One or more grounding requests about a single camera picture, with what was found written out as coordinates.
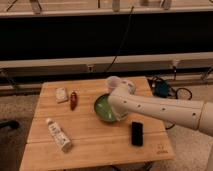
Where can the wooden folding table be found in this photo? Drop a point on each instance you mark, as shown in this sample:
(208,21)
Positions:
(94,142)

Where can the small white packet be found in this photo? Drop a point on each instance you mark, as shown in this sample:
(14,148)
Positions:
(61,95)

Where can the green ceramic bowl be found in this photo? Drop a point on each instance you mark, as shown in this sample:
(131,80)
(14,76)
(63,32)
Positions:
(103,109)

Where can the black rectangular block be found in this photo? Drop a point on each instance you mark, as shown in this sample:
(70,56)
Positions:
(137,134)

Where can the white plastic bottle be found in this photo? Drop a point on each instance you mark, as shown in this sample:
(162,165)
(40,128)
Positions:
(61,139)

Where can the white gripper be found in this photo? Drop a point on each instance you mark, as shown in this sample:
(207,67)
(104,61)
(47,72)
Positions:
(119,113)

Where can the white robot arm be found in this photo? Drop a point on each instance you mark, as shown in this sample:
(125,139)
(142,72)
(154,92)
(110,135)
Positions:
(196,115)

